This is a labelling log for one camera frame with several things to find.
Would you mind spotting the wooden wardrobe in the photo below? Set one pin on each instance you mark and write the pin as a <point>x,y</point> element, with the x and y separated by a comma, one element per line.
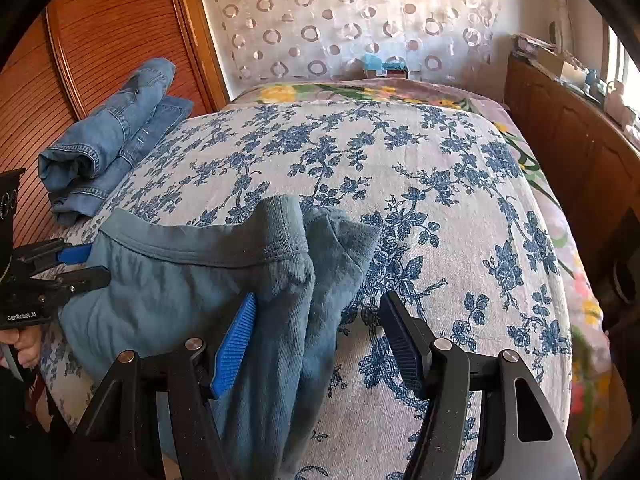
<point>115,25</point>

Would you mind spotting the folded blue jeans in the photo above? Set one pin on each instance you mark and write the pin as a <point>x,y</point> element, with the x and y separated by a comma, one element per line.
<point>110,130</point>

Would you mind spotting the teal box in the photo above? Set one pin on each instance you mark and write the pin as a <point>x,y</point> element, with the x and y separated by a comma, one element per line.
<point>382,65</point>

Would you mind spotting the blue floral bed cover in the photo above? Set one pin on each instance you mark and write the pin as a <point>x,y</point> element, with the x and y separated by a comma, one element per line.
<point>425,210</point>

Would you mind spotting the white circle-patterned curtain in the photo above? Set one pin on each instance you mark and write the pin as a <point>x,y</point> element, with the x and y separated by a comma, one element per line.
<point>350,20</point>

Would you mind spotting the dark round object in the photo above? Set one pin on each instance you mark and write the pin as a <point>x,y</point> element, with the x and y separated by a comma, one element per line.
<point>622,280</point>

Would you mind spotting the colourful flowered blanket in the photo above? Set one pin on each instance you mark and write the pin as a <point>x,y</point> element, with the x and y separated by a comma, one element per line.
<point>435,92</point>

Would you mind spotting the window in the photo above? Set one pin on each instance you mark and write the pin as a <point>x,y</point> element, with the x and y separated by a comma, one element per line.
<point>620,65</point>

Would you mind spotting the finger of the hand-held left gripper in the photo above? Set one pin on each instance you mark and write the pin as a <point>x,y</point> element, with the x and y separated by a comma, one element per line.
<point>75,253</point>
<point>85,280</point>

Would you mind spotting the teal blue shirt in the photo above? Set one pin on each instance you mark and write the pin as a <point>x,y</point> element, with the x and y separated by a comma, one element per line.
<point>175,300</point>

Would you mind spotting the wooden dresser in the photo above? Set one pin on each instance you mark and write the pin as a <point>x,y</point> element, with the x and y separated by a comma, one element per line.
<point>575,160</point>

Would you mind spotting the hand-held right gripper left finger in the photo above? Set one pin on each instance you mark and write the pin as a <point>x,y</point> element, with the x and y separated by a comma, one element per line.
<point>232,345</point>

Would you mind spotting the person's left hand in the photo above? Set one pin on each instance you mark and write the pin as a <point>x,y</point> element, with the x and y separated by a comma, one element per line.
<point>30,352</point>

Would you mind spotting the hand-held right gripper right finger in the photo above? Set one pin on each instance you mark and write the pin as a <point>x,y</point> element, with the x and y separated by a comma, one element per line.
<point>400,340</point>

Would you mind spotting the clutter of small boxes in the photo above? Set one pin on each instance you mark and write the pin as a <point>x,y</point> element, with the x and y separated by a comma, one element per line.
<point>575,75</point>

